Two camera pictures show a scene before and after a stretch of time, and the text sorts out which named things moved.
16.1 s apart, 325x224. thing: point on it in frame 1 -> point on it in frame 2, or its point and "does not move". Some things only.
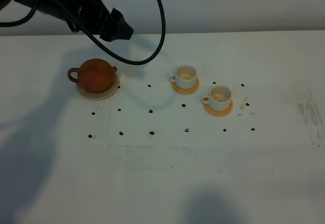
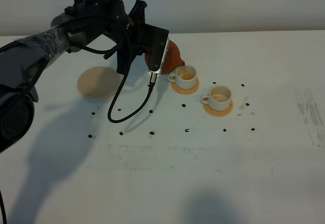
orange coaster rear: x=186 y=91 does not move
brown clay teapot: x=94 y=75 -> x=172 y=60
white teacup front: x=219 y=99 does not move
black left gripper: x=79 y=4 -> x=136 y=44
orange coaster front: x=218 y=113 does not move
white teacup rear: x=185 y=77 does not move
